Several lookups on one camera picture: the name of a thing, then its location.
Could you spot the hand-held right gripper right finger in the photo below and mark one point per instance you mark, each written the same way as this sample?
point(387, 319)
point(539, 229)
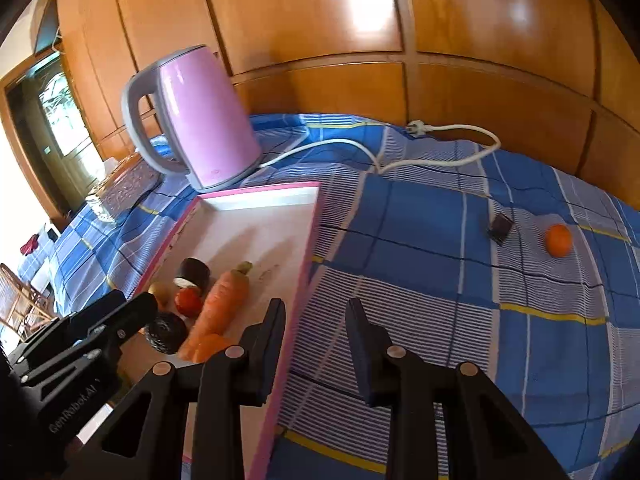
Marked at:
point(356, 345)

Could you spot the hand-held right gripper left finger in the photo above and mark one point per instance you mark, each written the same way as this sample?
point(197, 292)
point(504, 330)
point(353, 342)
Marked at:
point(276, 345)

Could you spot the wooden wardrobe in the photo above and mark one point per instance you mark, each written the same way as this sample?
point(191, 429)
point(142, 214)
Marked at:
point(325, 35)

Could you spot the pink electric kettle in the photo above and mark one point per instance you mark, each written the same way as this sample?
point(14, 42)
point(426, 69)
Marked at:
point(200, 120)

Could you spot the blue checked blanket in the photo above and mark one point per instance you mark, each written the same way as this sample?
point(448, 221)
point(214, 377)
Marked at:
point(440, 300)

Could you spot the wooden framed glass door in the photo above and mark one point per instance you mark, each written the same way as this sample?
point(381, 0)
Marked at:
point(55, 125)

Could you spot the orange carrot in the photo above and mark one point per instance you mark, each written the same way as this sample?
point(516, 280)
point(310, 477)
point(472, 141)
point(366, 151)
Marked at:
point(220, 305)

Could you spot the red tomato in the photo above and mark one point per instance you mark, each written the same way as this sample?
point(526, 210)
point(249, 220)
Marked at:
point(188, 302)

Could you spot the dark eggplant piece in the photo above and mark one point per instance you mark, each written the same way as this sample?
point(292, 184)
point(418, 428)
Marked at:
point(192, 272)
point(500, 229)

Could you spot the rattan chair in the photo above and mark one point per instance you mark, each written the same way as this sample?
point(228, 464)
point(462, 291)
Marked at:
point(20, 300)

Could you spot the dark avocado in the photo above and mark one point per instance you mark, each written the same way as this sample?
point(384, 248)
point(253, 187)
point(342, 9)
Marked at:
point(167, 332)

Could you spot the orange tangerine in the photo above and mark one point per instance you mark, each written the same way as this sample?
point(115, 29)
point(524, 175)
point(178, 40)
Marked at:
point(212, 347)
point(558, 240)

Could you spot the patterned decorative box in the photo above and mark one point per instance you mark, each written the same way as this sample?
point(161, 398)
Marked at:
point(130, 185)

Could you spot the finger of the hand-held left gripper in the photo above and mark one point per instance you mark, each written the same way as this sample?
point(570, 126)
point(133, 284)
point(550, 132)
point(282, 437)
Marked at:
point(120, 320)
point(75, 316)

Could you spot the red cloth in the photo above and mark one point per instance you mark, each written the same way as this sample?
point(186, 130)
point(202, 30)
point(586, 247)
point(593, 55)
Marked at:
point(30, 244)

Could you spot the yellowish round fruit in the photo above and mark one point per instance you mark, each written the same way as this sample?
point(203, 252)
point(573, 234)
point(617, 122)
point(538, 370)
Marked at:
point(160, 294)

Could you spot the pink tray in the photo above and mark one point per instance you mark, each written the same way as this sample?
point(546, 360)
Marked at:
point(260, 230)

